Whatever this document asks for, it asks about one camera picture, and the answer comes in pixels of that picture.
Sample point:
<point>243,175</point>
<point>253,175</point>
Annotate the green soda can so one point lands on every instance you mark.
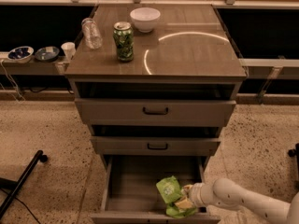
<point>124,40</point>

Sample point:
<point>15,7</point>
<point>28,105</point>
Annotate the black chair wheel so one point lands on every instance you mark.
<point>294,154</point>

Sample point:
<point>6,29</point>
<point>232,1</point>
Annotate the grey drawer cabinet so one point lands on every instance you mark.
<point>188,56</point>

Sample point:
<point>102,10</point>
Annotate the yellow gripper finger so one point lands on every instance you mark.
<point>184,203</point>

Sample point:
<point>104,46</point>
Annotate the top drawer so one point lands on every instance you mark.
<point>155,112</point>

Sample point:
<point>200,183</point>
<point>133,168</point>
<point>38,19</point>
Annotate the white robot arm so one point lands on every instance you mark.
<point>226,194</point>

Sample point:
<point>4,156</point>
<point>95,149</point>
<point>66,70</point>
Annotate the black stand leg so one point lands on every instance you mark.
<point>14,187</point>

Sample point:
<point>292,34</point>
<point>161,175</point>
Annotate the middle drawer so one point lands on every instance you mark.
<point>151,146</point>

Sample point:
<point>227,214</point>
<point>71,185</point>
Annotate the small white paper cup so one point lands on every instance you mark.
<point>69,49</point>

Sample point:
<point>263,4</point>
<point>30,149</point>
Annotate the green rice chip bag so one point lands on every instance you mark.
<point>170,191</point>

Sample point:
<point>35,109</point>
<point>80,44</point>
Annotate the white bowl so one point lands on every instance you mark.
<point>145,19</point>

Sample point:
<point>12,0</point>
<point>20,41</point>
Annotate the open bottom drawer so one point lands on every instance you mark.
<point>131,197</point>

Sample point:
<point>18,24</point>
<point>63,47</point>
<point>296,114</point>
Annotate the dark blue bowl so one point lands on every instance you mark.
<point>47,54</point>

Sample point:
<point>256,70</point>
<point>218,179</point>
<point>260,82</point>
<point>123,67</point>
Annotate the clear plastic bottle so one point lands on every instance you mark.
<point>92,35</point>

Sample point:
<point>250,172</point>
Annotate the grey side shelf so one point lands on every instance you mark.
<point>35,67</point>

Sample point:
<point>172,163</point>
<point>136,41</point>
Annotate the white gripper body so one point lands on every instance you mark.
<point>196,194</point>

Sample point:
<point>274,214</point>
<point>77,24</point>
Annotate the blue patterned bowl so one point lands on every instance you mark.
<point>21,54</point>

